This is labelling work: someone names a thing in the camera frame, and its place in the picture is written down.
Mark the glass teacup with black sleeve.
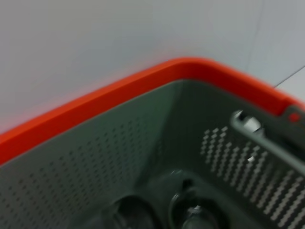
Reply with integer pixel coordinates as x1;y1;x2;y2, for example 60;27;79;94
166;188;231;229
112;195;157;229

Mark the grey-green perforated storage bin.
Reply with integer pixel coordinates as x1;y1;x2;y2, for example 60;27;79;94
0;80;305;229

